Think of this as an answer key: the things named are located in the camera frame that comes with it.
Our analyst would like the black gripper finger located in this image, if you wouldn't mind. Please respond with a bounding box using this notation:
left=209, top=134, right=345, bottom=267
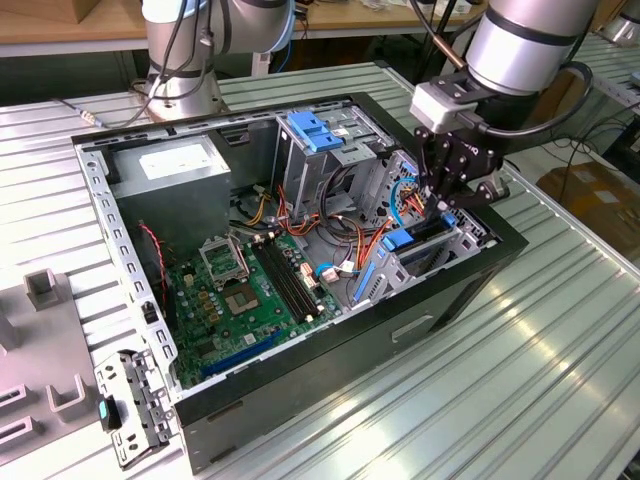
left=439, top=164, right=511, bottom=211
left=413, top=125, right=454, bottom=211

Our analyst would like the orange red disk power wire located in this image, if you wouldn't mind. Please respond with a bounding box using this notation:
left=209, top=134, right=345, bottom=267
left=357, top=182, right=431, bottom=275

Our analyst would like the hard disk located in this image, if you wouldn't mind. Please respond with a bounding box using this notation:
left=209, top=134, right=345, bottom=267
left=352, top=212, right=459, bottom=305

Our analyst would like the grey metal disk bay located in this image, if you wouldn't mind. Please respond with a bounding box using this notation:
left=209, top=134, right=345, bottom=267
left=349, top=149, right=501, bottom=309

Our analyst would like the large brown cardboard box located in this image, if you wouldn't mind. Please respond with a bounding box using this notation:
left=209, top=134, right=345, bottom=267
left=537, top=159, right=640, bottom=261

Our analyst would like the blue plastic drive latch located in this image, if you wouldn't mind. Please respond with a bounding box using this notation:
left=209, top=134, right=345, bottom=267
left=288, top=112, right=345, bottom=154

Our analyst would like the grey optical drive cage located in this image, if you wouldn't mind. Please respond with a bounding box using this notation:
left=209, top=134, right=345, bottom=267
left=272, top=104, right=396, bottom=221

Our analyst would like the wooden desk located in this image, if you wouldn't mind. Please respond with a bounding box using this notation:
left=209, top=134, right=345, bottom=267
left=0, top=0, right=596, bottom=96

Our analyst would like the metal slat side table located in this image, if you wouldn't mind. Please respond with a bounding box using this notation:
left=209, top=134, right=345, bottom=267
left=559, top=32, right=640, bottom=131

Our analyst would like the black RAM slot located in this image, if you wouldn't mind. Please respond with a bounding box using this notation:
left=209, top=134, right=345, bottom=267
left=251, top=239, right=307, bottom=324
left=264, top=234, right=319, bottom=317
left=271, top=232, right=325, bottom=314
left=257, top=237, right=312, bottom=321

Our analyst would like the black open PC case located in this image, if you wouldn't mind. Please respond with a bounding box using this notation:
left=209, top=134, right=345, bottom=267
left=69, top=91, right=530, bottom=475

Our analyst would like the metal socket cover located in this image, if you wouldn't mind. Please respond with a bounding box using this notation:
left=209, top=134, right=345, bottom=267
left=198, top=234, right=250, bottom=287

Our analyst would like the green motherboard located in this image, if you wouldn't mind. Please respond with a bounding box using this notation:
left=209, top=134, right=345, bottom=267
left=167, top=230, right=347, bottom=392

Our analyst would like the CPU socket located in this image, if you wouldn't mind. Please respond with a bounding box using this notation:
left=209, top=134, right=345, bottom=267
left=223, top=282, right=261, bottom=317

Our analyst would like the grey Dell power supply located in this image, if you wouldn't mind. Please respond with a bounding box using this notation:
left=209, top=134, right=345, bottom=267
left=107, top=134, right=233, bottom=251

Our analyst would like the blue expansion slot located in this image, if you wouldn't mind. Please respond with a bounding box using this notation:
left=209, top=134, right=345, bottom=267
left=201, top=332, right=282, bottom=380

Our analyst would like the grey metal slot retainer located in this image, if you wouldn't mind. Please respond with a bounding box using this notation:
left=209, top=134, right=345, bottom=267
left=93, top=348, right=180, bottom=470

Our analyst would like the brown cardboard box on desk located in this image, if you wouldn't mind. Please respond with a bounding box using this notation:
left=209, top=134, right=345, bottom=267
left=69, top=0, right=101, bottom=24

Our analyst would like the black latch with blue tab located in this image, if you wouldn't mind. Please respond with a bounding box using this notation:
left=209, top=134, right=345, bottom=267
left=98, top=395, right=123, bottom=432

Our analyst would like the grey parts rack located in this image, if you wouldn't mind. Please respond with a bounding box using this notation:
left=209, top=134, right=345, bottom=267
left=0, top=268, right=104, bottom=454

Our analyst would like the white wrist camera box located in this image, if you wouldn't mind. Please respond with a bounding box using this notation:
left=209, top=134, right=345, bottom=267
left=409, top=74, right=482, bottom=134

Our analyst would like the blue disk data wire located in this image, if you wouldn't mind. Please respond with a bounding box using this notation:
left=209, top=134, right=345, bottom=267
left=388, top=174, right=420, bottom=226

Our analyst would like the black camera cable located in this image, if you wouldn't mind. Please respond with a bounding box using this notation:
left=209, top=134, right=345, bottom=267
left=457, top=60, right=595, bottom=140

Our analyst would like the orange red wire bundle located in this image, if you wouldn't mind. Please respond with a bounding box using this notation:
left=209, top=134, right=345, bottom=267
left=275, top=184, right=321, bottom=239

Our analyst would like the blue wire with white plug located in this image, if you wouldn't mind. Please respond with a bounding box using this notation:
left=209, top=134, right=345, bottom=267
left=317, top=260, right=362, bottom=284

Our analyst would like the yellow black wire bundle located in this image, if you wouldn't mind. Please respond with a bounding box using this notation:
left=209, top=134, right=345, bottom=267
left=243, top=192, right=271, bottom=227

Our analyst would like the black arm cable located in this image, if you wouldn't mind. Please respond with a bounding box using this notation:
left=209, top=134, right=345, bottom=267
left=129, top=0, right=214, bottom=126

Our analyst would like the red black fan wire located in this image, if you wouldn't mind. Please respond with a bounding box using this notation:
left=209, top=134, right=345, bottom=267
left=138, top=223, right=171, bottom=306

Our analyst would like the cable with metal plug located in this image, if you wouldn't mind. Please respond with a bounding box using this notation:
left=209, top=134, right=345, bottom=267
left=52, top=97, right=151, bottom=130

